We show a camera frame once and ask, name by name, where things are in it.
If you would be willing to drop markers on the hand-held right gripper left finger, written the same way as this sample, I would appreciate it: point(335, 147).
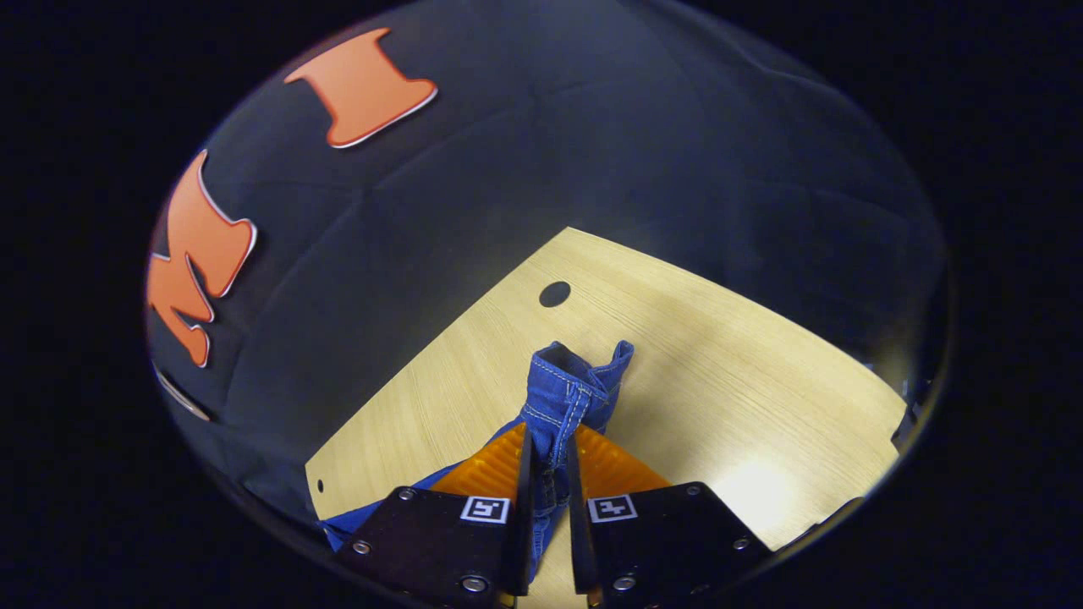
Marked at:
point(526, 474)

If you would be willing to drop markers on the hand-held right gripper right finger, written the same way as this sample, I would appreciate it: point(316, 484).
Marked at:
point(575, 507)

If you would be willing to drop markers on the blue denim jeans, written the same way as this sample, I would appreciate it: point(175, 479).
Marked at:
point(567, 397)

